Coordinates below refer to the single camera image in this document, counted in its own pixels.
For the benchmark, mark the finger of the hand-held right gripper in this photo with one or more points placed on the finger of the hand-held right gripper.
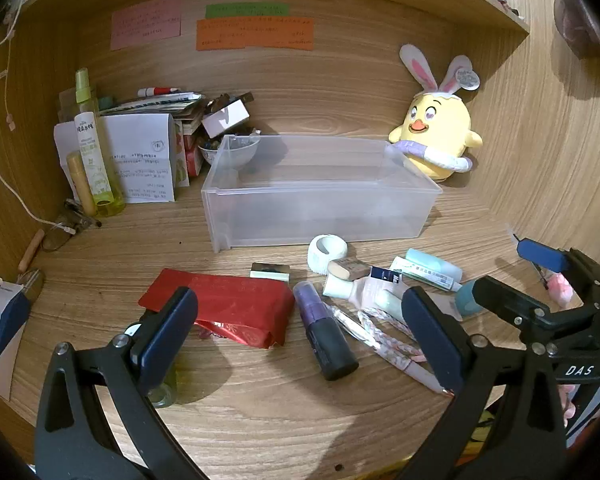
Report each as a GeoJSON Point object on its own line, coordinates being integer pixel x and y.
{"type": "Point", "coordinates": [540, 255]}
{"type": "Point", "coordinates": [505, 302]}

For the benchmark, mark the red and white marker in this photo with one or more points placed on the red and white marker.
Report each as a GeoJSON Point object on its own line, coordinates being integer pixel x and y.
{"type": "Point", "coordinates": [157, 91]}

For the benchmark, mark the white printed tube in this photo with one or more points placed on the white printed tube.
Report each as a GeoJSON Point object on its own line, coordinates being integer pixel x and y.
{"type": "Point", "coordinates": [425, 276]}

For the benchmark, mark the dark blue packet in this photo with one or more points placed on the dark blue packet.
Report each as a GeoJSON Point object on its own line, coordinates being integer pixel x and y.
{"type": "Point", "coordinates": [385, 274]}

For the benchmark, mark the white tape roll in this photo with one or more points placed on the white tape roll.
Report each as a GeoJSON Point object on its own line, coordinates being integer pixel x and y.
{"type": "Point", "coordinates": [317, 255]}

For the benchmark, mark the yellow-green spray bottle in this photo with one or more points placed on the yellow-green spray bottle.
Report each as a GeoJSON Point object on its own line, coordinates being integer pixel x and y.
{"type": "Point", "coordinates": [92, 160]}

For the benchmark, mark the teal sponge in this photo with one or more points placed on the teal sponge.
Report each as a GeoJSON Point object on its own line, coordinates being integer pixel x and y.
{"type": "Point", "coordinates": [466, 299]}

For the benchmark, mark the pink patterned pen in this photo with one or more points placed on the pink patterned pen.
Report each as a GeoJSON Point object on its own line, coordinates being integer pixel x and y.
{"type": "Point", "coordinates": [380, 347]}

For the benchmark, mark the blue and white box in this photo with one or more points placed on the blue and white box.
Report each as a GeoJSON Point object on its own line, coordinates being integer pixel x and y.
{"type": "Point", "coordinates": [0, 330]}

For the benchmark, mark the person's right hand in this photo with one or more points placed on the person's right hand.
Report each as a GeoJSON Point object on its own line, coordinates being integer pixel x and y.
{"type": "Point", "coordinates": [567, 400]}

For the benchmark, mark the pale teal tube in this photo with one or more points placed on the pale teal tube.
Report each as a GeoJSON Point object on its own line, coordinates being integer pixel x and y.
{"type": "Point", "coordinates": [432, 261]}

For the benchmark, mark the yellow chick plush toy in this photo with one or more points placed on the yellow chick plush toy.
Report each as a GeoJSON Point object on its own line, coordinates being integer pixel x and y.
{"type": "Point", "coordinates": [440, 125]}

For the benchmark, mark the pile of paper booklets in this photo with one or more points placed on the pile of paper booklets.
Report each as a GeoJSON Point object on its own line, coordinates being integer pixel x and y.
{"type": "Point", "coordinates": [155, 105]}

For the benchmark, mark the pink trinket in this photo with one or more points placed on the pink trinket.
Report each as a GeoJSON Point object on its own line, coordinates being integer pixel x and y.
{"type": "Point", "coordinates": [560, 284]}

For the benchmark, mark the small dark green bottle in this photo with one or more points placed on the small dark green bottle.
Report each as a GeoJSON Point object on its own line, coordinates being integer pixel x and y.
{"type": "Point", "coordinates": [162, 395]}

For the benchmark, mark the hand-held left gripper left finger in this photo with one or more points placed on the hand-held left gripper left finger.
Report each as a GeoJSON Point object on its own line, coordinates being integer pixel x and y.
{"type": "Point", "coordinates": [165, 335]}

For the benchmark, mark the tan stick tube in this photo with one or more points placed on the tan stick tube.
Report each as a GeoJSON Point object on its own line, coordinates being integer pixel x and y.
{"type": "Point", "coordinates": [80, 185]}

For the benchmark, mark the purple bottle with black cap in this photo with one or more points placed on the purple bottle with black cap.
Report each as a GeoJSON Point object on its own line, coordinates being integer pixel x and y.
{"type": "Point", "coordinates": [325, 330]}

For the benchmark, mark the bowl of beads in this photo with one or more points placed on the bowl of beads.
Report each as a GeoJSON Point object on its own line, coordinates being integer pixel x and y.
{"type": "Point", "coordinates": [212, 152]}

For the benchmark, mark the clear plastic storage bin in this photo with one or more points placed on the clear plastic storage bin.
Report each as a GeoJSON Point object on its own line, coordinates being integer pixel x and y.
{"type": "Point", "coordinates": [330, 200]}

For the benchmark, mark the red envelope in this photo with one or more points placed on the red envelope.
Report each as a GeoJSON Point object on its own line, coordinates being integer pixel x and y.
{"type": "Point", "coordinates": [230, 300]}

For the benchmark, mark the small white cardboard box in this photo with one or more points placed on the small white cardboard box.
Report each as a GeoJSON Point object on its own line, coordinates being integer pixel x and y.
{"type": "Point", "coordinates": [225, 117]}

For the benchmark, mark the white foundation bottle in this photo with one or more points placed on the white foundation bottle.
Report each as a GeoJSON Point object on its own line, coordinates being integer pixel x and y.
{"type": "Point", "coordinates": [345, 290]}

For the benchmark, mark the red box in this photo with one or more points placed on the red box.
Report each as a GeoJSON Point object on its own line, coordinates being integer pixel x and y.
{"type": "Point", "coordinates": [194, 160]}

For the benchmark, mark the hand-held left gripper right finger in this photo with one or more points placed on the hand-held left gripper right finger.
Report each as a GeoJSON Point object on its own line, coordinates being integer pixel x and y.
{"type": "Point", "coordinates": [430, 335]}

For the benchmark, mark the folded white paper sheet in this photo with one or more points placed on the folded white paper sheet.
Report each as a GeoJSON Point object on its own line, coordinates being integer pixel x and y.
{"type": "Point", "coordinates": [140, 160]}

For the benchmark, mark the green paper note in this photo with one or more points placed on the green paper note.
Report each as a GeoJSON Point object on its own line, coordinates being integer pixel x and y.
{"type": "Point", "coordinates": [245, 10]}

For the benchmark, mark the fruit print box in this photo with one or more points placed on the fruit print box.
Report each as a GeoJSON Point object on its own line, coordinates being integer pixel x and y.
{"type": "Point", "coordinates": [180, 160]}

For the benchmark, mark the dark round object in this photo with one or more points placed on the dark round object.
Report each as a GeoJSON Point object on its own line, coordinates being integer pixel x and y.
{"type": "Point", "coordinates": [580, 20]}

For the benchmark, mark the pink paper note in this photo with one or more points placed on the pink paper note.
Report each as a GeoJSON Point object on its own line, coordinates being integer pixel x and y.
{"type": "Point", "coordinates": [145, 25]}

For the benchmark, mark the orange paper note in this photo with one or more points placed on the orange paper note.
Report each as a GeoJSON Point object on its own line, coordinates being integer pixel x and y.
{"type": "Point", "coordinates": [255, 34]}

